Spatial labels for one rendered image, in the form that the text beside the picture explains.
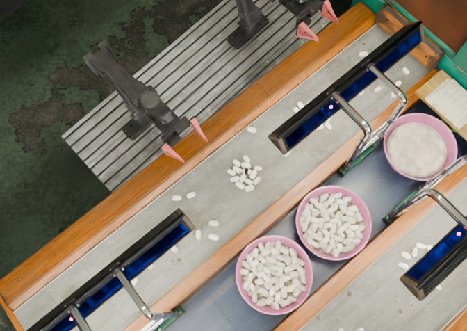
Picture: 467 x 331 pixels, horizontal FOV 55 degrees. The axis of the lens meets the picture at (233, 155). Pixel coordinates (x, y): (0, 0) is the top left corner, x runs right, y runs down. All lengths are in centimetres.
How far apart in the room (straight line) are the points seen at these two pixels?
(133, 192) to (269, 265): 57
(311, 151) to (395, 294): 58
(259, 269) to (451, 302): 65
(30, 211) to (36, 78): 83
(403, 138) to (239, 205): 68
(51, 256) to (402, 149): 136
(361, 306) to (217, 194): 64
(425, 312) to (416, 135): 64
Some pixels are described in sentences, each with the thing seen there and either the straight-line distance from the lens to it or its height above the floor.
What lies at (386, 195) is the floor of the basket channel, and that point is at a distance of 180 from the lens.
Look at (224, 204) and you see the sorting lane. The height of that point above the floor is 74.
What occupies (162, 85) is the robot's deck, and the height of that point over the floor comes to 67.
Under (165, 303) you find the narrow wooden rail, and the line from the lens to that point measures 163.
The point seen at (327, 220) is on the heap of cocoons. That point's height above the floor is 74.
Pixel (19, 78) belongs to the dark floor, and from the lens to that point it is 306.
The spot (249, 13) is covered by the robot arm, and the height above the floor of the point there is 83.
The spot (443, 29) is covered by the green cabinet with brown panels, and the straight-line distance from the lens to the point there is 186.
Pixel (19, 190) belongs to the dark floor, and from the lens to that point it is 278.
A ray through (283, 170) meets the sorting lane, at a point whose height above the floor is 74.
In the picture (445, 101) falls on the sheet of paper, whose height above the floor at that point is 78.
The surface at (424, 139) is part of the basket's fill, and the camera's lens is 186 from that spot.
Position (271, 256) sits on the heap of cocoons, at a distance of 164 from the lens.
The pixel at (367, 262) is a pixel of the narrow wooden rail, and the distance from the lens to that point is 165.
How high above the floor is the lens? 236
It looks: 71 degrees down
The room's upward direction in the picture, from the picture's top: 9 degrees counter-clockwise
